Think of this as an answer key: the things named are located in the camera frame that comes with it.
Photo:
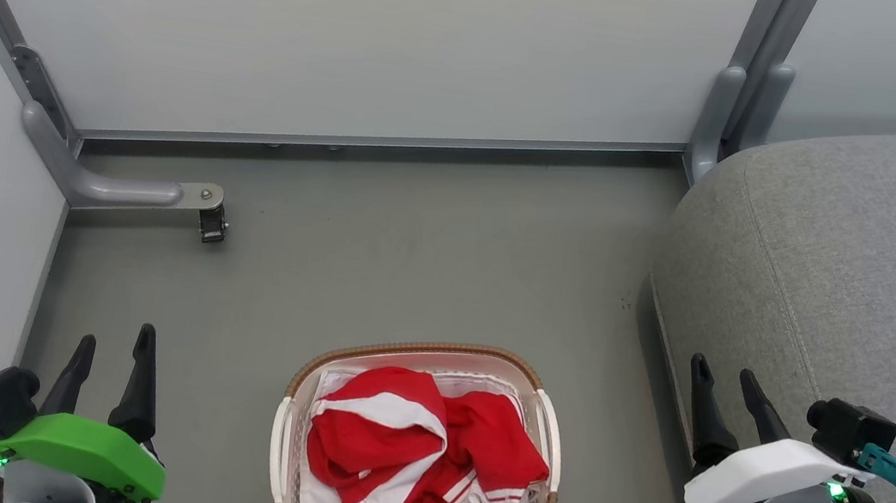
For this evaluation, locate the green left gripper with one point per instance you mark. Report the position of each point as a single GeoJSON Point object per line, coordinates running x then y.
{"type": "Point", "coordinates": [76, 445]}

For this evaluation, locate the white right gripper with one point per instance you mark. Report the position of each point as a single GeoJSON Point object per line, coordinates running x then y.
{"type": "Point", "coordinates": [765, 475]}

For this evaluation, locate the red and white garment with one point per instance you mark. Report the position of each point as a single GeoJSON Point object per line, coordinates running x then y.
{"type": "Point", "coordinates": [403, 462]}

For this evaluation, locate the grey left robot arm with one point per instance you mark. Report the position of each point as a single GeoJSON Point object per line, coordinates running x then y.
{"type": "Point", "coordinates": [40, 490]}

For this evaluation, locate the grey fabric sofa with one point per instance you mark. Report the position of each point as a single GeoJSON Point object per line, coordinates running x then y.
{"type": "Point", "coordinates": [843, 277]}

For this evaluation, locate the black caster wheel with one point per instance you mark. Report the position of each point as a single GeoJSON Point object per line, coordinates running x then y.
{"type": "Point", "coordinates": [212, 227]}

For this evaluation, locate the white laundry basket brown rim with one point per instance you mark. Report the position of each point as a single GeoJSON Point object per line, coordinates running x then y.
{"type": "Point", "coordinates": [284, 446]}

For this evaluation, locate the long grey partition foot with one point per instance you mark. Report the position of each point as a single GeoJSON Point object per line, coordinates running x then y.
{"type": "Point", "coordinates": [110, 190]}

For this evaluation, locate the short grey partition foot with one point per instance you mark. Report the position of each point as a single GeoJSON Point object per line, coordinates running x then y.
{"type": "Point", "coordinates": [766, 103]}
{"type": "Point", "coordinates": [712, 122]}

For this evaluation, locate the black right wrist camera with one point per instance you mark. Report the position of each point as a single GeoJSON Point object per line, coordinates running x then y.
{"type": "Point", "coordinates": [853, 430]}

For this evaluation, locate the grey partition bottom rail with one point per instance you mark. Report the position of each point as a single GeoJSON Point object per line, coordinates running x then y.
{"type": "Point", "coordinates": [384, 143]}

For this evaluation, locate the grey double partition post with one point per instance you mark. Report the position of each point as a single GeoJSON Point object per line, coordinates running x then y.
{"type": "Point", "coordinates": [777, 22]}

